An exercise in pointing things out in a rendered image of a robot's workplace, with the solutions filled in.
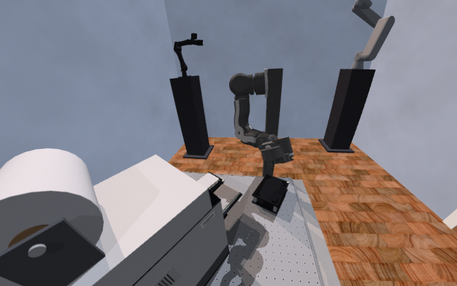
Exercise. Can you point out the white material roll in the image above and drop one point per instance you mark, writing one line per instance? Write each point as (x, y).
(40, 186)

